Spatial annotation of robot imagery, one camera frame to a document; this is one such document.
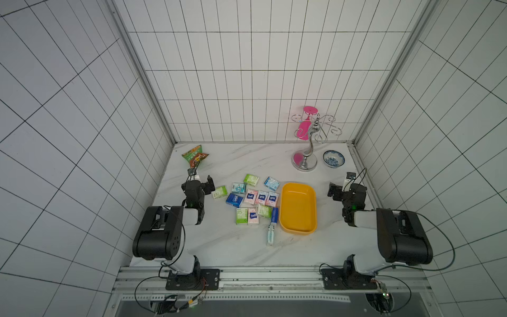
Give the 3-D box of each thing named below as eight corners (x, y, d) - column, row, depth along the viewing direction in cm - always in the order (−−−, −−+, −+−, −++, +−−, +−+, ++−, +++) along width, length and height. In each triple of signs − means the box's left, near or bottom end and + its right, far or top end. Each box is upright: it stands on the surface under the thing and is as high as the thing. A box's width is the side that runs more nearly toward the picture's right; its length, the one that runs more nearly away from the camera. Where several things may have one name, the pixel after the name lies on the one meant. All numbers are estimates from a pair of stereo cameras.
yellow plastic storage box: (280, 235, 86) (281, 230, 81) (276, 187, 101) (277, 181, 97) (321, 235, 86) (324, 230, 81) (311, 187, 101) (313, 181, 97)
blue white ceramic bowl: (324, 169, 108) (326, 164, 105) (319, 154, 115) (321, 150, 112) (344, 169, 108) (347, 164, 105) (339, 154, 115) (341, 150, 112)
